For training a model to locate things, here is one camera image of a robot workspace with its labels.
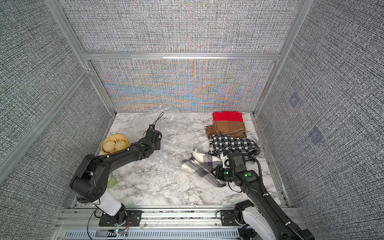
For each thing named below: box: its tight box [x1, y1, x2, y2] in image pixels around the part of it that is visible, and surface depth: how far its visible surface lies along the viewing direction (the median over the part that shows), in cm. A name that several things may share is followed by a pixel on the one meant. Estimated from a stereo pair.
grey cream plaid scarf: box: [179, 153, 226, 188], surface depth 80 cm
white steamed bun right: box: [114, 140, 126, 151], surface depth 97 cm
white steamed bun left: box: [103, 140, 116, 152], surface depth 96 cm
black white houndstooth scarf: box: [208, 134, 261, 158], surface depth 95 cm
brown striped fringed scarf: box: [205, 121, 247, 139], surface depth 106 cm
